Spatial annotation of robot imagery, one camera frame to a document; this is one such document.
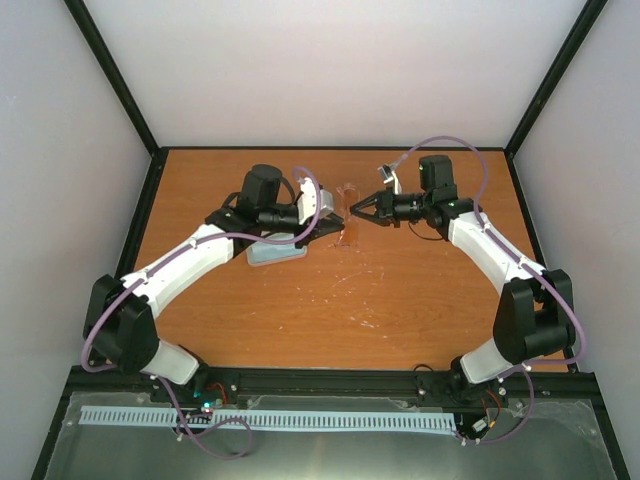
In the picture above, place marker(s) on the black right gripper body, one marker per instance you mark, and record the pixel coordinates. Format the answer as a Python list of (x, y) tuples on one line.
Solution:
[(387, 212)]

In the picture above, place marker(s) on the clear orange-lens sunglasses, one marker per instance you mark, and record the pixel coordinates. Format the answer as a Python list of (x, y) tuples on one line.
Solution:
[(349, 195)]

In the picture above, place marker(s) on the light blue cleaning cloth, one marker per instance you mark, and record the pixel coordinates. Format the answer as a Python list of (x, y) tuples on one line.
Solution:
[(272, 255)]

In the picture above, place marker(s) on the pink glasses case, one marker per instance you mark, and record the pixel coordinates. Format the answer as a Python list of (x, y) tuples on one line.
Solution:
[(275, 255)]

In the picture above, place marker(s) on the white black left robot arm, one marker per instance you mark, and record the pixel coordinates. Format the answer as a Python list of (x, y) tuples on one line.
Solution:
[(120, 327)]

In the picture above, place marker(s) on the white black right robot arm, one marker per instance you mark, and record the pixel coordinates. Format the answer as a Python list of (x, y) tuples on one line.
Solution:
[(535, 316)]

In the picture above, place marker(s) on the clear acrylic front plate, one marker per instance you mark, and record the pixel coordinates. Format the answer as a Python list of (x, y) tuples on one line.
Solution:
[(554, 440)]

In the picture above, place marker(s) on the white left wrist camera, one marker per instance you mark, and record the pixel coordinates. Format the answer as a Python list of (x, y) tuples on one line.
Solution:
[(309, 201)]

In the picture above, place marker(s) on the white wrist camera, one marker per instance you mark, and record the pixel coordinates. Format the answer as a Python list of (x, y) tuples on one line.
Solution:
[(309, 201), (390, 178)]

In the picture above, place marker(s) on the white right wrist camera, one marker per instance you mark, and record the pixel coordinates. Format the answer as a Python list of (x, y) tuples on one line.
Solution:
[(390, 178)]

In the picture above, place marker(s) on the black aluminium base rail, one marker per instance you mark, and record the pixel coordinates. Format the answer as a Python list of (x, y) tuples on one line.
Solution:
[(237, 386)]

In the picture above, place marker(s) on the light blue slotted cable duct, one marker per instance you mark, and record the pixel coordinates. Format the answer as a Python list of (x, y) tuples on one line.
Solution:
[(272, 420)]

